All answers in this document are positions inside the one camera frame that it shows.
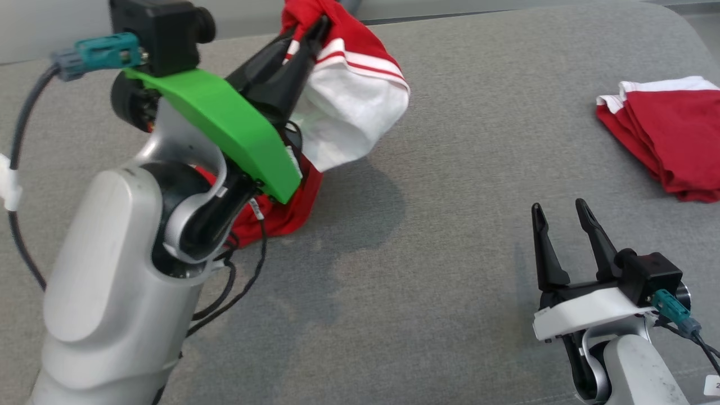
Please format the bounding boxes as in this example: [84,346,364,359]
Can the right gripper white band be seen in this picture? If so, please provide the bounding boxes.
[532,198,656,343]

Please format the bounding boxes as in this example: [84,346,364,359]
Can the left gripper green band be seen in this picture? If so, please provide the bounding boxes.
[111,16,330,205]

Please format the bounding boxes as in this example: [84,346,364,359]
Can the red jersey with black lettering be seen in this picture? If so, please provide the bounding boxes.
[194,0,411,248]

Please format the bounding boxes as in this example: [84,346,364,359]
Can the red shorts with white stripe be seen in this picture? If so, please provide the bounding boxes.
[596,76,720,203]

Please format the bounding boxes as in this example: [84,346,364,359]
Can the grey fabric sofa cushion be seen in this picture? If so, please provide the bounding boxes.
[0,0,720,405]

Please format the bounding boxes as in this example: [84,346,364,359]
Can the teal right cable connector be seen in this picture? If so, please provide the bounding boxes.
[651,290,703,339]

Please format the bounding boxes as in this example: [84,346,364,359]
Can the teal cable connector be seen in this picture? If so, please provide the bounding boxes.
[53,33,145,82]
[651,290,703,339]

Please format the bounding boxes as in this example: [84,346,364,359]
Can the black right camera cable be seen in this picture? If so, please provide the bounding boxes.
[655,315,720,376]

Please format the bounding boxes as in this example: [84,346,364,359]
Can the teal left cable connector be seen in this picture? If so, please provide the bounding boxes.
[53,33,145,82]

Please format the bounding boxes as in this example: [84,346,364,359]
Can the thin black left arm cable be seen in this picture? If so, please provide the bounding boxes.
[187,197,268,338]

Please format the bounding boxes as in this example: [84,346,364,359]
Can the thick left camera cable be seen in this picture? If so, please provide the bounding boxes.
[8,61,64,293]

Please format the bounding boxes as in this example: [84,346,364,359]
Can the white tape on left cable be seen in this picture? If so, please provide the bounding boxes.
[0,153,24,212]

